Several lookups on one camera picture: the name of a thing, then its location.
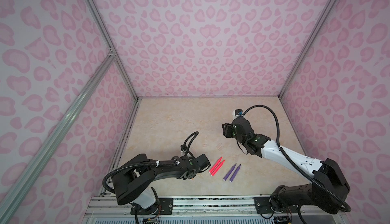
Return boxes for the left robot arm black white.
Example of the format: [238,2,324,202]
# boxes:
[102,154,211,209]

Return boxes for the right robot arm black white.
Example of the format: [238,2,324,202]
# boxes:
[222,116,351,214]

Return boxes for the pink marker pen left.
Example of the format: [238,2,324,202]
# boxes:
[209,157,222,174]

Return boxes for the pink marker pen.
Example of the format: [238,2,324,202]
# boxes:
[209,157,222,174]
[211,160,225,176]

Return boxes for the pink marker pen right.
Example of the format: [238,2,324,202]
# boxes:
[211,160,225,176]

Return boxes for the purple marker pen left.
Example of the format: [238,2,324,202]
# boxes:
[223,164,237,181]

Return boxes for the purple marker pen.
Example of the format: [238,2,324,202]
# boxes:
[223,164,237,181]
[229,164,241,182]

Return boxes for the purple marker pen right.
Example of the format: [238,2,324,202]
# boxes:
[229,164,241,182]

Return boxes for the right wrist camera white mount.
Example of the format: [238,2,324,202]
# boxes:
[233,109,243,118]

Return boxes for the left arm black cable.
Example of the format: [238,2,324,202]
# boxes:
[102,131,200,194]

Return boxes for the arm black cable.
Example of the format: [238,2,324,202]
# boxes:
[102,131,200,194]
[243,104,352,213]

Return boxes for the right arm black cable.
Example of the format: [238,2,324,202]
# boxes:
[243,104,352,213]

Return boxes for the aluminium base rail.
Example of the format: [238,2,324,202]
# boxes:
[82,195,349,224]

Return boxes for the aluminium corner frame post right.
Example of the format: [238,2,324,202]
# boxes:
[278,0,339,101]

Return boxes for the aluminium corner frame post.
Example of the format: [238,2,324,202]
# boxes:
[278,0,339,101]
[84,0,139,101]

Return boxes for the aluminium diagonal frame bar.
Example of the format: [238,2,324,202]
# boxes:
[1,54,116,224]

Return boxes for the aluminium corner frame post left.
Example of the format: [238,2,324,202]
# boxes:
[84,0,139,101]

